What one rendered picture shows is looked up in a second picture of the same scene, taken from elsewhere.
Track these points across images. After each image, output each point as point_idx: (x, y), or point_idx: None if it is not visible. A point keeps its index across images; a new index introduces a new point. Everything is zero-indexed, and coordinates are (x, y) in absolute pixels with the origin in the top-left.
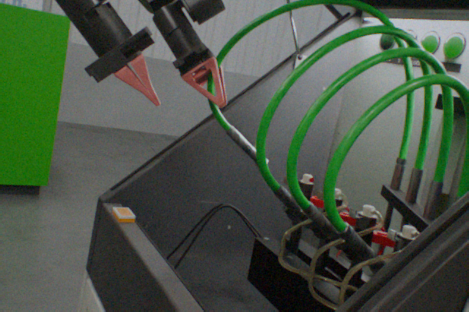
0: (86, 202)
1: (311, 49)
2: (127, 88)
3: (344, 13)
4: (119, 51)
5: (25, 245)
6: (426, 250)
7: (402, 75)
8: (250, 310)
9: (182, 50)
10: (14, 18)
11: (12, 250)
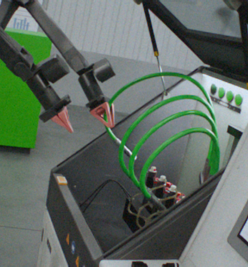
0: (58, 161)
1: (173, 89)
2: None
3: None
4: (53, 109)
5: (21, 186)
6: (177, 208)
7: (219, 109)
8: (125, 232)
9: (91, 98)
10: (19, 40)
11: (14, 188)
